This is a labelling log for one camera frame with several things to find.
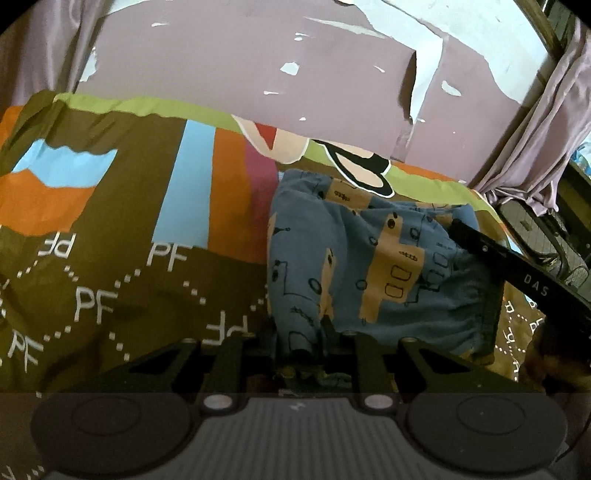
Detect colourful printed bed sheet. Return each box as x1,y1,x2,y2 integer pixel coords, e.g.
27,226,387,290
0,90,555,398

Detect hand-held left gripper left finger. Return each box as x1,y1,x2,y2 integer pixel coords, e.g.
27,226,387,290
124,338,280,411

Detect blue printed pants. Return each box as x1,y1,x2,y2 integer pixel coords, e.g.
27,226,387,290
265,168,505,394

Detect wooden window frame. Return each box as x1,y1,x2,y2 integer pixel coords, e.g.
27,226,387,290
512,0,591,63

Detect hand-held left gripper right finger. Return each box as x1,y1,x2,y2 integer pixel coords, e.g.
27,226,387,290
322,318,468,411

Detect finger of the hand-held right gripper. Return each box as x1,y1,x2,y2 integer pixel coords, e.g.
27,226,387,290
450,219,514,278

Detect grey electric fan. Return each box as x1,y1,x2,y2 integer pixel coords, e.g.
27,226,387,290
498,198,591,289

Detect lilac curtain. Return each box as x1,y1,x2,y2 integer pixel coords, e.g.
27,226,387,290
0,0,109,118
475,18,591,219

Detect person's right hand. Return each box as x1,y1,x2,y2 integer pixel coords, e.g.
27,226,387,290
519,325,555,389

